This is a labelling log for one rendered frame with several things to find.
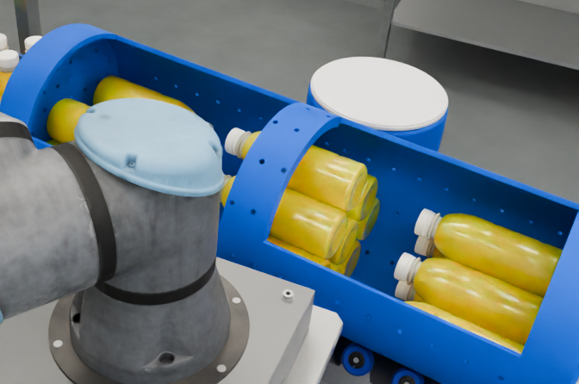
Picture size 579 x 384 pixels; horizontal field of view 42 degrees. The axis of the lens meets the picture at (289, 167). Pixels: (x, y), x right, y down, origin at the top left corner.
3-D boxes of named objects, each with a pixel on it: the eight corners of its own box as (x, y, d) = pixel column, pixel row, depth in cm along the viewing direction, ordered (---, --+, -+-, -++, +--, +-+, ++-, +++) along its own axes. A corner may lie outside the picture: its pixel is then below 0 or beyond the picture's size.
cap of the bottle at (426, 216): (439, 212, 109) (427, 207, 110) (434, 213, 105) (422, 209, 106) (430, 237, 110) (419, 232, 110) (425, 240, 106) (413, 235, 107)
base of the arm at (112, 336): (177, 413, 66) (179, 334, 60) (35, 345, 70) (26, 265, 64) (256, 304, 77) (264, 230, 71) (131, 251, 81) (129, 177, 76)
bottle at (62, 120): (40, 139, 117) (137, 182, 110) (53, 95, 116) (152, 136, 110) (69, 140, 123) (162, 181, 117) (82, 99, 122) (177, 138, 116)
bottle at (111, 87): (115, 66, 127) (208, 102, 121) (122, 96, 132) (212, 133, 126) (88, 91, 123) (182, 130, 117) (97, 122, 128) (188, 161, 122)
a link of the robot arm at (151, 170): (245, 264, 67) (257, 136, 60) (102, 322, 60) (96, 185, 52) (177, 192, 75) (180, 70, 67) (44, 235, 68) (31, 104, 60)
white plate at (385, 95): (296, 58, 160) (295, 63, 161) (332, 130, 139) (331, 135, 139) (419, 54, 167) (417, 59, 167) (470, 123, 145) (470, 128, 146)
